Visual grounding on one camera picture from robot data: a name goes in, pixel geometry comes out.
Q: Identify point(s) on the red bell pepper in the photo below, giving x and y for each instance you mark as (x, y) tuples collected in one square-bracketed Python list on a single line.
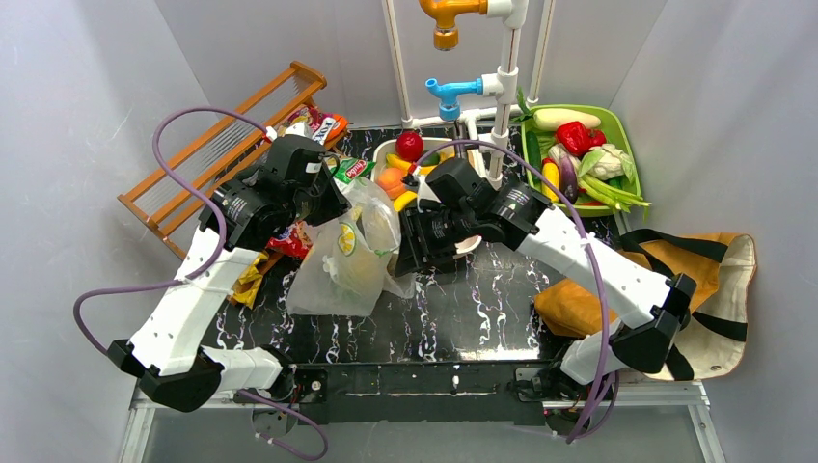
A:
[(578, 139)]

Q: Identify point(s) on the orange yox snack bag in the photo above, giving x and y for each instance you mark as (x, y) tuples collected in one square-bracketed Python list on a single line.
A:
[(310, 122)]

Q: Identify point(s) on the green avocado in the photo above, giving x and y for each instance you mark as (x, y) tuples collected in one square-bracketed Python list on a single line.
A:
[(432, 160)]

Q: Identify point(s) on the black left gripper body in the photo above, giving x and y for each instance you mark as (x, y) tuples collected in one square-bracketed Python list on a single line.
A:
[(330, 199)]

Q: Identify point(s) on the clear lemon print plastic bag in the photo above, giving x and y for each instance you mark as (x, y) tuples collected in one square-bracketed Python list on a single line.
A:
[(370, 224)]

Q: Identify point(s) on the red snack bag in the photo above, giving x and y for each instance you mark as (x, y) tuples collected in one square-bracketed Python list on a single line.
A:
[(292, 242)]

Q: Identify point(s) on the white radish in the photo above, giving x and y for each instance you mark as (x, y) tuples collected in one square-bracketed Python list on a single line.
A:
[(550, 119)]

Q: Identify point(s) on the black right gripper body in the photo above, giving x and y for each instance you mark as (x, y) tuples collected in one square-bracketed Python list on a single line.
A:
[(409, 241)]

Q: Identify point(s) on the purple eggplant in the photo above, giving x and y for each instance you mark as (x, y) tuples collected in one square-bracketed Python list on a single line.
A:
[(567, 165)]

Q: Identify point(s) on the green vegetable tray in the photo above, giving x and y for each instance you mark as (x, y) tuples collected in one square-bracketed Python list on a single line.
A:
[(615, 134)]

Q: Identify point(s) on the white fruit tray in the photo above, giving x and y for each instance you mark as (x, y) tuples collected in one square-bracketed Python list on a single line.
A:
[(464, 247)]

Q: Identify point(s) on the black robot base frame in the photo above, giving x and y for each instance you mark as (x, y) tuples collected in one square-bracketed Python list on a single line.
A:
[(519, 392)]

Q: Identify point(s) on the cauliflower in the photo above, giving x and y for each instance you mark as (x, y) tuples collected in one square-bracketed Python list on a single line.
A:
[(606, 162)]

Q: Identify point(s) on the green beans bunch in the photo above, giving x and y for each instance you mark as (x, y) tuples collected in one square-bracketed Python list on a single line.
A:
[(614, 198)]

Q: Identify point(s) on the yellow snack wrapper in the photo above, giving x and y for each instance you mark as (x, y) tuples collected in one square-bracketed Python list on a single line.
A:
[(246, 288)]

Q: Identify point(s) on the yellow banana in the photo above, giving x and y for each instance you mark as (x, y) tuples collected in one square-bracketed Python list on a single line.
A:
[(395, 161)]

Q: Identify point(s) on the peach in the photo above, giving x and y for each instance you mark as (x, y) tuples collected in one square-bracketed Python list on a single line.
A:
[(390, 180)]

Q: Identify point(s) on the green chips bag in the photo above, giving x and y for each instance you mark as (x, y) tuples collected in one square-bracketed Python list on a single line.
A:
[(346, 169)]

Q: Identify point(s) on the orange tap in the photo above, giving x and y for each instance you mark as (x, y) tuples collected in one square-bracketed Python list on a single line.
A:
[(444, 13)]

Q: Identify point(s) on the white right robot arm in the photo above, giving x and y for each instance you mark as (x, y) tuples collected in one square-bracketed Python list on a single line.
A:
[(651, 308)]

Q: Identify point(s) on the blue tap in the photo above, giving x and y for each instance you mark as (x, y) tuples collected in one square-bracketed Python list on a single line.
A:
[(449, 107)]

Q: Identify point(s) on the wooden dish rack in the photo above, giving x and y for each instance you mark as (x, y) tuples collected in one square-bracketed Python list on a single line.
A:
[(230, 145)]

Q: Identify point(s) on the white pvc pipe frame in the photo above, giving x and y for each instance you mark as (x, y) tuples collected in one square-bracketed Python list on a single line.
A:
[(500, 88)]

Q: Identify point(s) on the green cucumber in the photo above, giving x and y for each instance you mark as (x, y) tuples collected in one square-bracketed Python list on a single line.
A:
[(532, 156)]

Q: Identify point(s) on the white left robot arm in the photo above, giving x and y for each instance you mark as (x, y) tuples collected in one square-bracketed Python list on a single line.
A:
[(166, 356)]

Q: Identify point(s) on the red pomegranate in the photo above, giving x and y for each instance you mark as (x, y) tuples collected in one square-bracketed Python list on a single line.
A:
[(409, 146)]

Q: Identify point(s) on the yellow lemon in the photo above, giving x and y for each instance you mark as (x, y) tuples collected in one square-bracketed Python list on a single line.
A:
[(362, 272)]

